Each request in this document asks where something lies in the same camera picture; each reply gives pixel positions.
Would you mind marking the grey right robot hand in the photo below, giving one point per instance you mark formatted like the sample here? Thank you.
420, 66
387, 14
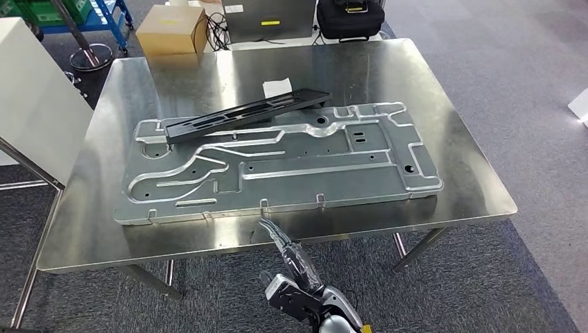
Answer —
301, 266

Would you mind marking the black plastic plate frame part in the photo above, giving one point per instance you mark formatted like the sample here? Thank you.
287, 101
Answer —
248, 115

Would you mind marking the stainless steel workbench table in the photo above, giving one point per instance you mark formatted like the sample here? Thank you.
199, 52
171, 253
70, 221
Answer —
367, 69

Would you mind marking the large machined aluminium plate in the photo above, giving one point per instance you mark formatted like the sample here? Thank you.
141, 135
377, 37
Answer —
298, 184

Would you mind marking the white paper sheet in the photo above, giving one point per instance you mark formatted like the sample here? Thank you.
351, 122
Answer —
278, 87

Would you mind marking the white desk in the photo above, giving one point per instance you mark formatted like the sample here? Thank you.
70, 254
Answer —
298, 43

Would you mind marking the grey laptop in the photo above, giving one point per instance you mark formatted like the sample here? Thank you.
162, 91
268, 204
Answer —
271, 20

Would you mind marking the black carrying case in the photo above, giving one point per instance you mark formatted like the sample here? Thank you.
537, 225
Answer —
351, 20

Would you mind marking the brown cardboard box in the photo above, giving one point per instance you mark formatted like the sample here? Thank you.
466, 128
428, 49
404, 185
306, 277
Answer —
170, 32

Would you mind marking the blue cart with green bins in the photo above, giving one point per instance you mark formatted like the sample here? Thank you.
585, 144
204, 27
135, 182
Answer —
110, 18

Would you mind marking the white board on floor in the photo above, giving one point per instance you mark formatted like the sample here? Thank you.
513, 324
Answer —
579, 105

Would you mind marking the green plastic bins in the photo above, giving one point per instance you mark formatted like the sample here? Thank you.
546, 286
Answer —
41, 9

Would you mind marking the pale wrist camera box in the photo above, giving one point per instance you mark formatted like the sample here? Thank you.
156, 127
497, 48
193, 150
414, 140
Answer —
277, 286

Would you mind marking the black camera bracket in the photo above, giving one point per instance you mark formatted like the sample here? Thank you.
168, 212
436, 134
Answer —
298, 305

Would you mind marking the chrome stanchion post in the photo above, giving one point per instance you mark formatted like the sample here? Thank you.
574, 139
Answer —
92, 57

